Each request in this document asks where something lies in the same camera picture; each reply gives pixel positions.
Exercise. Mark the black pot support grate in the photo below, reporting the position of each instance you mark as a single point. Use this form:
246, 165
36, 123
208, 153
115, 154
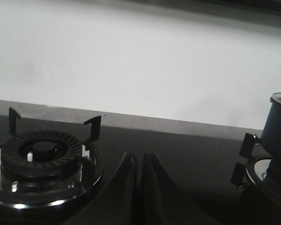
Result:
261, 173

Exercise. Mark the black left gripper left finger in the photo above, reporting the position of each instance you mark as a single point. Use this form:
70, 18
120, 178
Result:
113, 205

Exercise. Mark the black glass gas cooktop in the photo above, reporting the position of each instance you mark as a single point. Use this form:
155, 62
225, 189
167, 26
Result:
201, 167

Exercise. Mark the dark blue cooking pot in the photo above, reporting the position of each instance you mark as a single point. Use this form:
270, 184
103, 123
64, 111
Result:
271, 135

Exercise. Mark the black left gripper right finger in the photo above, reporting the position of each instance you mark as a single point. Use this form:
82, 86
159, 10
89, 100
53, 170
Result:
164, 203

